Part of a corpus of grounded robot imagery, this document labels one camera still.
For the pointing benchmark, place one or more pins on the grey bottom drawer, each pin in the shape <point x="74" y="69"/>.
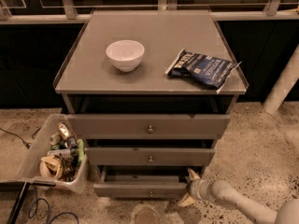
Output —
<point x="149" y="182"/>

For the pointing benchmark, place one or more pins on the clear plastic bin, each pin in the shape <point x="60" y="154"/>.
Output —
<point x="30" y="167"/>

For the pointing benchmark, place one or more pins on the grey top drawer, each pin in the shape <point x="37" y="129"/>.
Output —
<point x="131" y="126"/>

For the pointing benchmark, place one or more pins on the blue chip bag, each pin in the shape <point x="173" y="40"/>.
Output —
<point x="211" y="72"/>

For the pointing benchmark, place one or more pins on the white ceramic bowl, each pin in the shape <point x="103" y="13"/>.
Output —
<point x="125" y="55"/>

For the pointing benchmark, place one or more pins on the grey drawer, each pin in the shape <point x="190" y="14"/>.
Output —
<point x="138" y="156"/>
<point x="149" y="182"/>
<point x="131" y="126"/>

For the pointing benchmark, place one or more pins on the grey middle drawer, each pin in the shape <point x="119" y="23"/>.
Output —
<point x="138" y="156"/>

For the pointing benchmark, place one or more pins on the gold drink can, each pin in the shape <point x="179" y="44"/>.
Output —
<point x="64" y="131"/>

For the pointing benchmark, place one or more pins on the white pillar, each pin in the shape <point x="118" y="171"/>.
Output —
<point x="284" y="84"/>

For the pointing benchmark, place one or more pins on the white round container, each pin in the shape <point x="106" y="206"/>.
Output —
<point x="51" y="166"/>

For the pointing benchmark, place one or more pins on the metal window railing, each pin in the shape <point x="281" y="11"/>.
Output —
<point x="80" y="11"/>

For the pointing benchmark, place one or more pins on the black stand leg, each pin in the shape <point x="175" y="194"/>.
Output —
<point x="17" y="190"/>

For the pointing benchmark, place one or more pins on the green packet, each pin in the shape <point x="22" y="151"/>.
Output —
<point x="81" y="152"/>

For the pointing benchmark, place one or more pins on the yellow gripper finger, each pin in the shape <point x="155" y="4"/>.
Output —
<point x="186" y="201"/>
<point x="192" y="174"/>

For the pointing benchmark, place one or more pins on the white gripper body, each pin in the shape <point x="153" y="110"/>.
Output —
<point x="195" y="188"/>

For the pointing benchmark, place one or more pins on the grey wooden drawer cabinet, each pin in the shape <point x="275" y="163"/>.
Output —
<point x="90" y="84"/>

